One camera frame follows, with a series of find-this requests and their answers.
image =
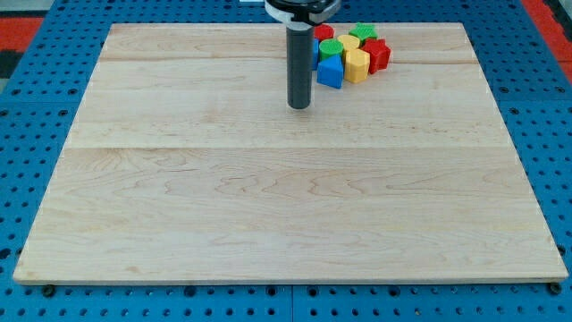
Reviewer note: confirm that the blue triangle block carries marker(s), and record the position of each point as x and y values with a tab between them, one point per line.
330	72

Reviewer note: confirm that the light wooden board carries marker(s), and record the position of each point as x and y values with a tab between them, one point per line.
185	165

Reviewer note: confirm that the blue block behind pusher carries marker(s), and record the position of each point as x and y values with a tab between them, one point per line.
315	54

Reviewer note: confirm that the green cylinder block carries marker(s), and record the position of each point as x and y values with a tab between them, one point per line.
329	47

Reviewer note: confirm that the yellow hexagon block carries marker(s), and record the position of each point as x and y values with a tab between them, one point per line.
357	64

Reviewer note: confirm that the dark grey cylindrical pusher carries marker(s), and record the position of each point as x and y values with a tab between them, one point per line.
300	44

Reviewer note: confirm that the red cylinder block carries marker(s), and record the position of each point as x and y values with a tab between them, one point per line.
324	31

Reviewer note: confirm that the yellow cylinder block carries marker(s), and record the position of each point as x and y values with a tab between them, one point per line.
349	42

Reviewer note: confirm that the red star block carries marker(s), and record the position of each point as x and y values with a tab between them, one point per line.
379	53

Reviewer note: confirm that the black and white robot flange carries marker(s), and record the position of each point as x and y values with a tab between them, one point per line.
302	14

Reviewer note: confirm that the green star block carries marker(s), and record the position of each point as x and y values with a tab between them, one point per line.
364	31

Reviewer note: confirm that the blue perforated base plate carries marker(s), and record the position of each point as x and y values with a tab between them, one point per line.
44	92

